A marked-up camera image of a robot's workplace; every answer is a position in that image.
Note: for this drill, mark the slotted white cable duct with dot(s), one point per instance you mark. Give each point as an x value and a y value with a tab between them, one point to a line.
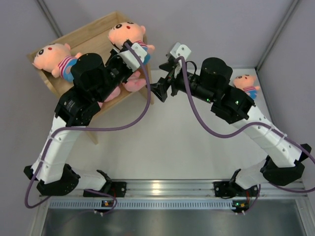
141	204

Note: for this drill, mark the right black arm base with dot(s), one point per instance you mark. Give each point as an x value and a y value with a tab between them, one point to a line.
228	190

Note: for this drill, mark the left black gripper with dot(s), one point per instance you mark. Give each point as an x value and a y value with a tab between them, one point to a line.
113	57

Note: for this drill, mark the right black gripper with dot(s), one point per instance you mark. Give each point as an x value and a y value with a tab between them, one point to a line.
160	89

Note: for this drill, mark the boy plush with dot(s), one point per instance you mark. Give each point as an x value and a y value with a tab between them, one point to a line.
56	59
247	84
133	32

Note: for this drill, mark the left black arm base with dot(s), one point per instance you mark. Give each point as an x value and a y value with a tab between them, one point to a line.
112	188

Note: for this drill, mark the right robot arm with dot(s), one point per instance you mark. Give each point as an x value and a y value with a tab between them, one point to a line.
283	164

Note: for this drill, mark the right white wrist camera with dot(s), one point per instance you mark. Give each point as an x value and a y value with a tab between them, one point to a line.
178	50

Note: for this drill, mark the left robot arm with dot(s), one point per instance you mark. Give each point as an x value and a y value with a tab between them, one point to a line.
94	80

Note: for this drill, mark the pink striped plush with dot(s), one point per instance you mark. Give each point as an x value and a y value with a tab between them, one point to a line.
134	82
116	92

